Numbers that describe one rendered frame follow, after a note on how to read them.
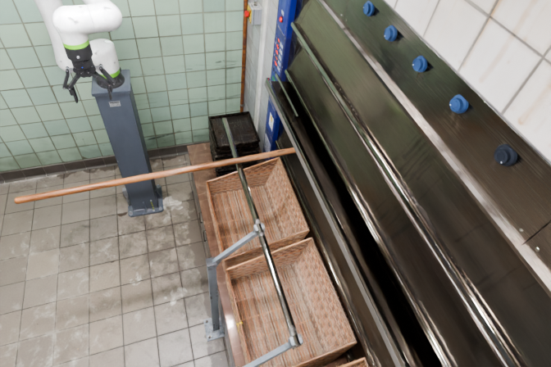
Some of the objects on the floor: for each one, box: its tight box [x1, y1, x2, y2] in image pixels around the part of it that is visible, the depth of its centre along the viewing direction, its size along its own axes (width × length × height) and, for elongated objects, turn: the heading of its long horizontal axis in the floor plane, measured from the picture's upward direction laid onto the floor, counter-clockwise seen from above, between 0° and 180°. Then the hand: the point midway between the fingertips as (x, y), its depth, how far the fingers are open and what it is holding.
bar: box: [203, 117, 303, 367], centre depth 207 cm, size 31×127×118 cm, turn 13°
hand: (93, 97), depth 161 cm, fingers open, 13 cm apart
